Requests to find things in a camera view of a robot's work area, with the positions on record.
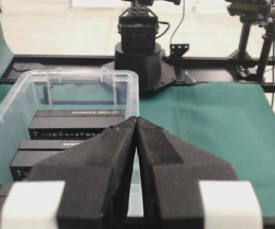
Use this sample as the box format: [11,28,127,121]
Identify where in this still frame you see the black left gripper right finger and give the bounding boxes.
[136,117,238,229]

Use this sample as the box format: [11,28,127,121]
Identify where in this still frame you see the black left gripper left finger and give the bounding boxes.
[27,116,137,229]

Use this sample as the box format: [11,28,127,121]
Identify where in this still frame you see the clear plastic storage case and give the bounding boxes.
[0,70,144,228]

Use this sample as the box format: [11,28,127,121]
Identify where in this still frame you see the white tape right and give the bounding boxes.
[199,180,264,229]

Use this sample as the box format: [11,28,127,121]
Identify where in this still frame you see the white tape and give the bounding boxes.
[0,180,65,229]
[199,180,264,229]

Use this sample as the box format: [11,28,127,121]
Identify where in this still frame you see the white tape left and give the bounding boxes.
[0,180,65,229]

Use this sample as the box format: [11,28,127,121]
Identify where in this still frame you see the green table cloth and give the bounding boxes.
[0,0,275,219]

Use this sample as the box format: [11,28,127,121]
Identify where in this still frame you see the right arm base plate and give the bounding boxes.
[101,56,195,95]

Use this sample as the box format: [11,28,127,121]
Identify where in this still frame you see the black camera tripod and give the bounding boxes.
[226,0,275,83]

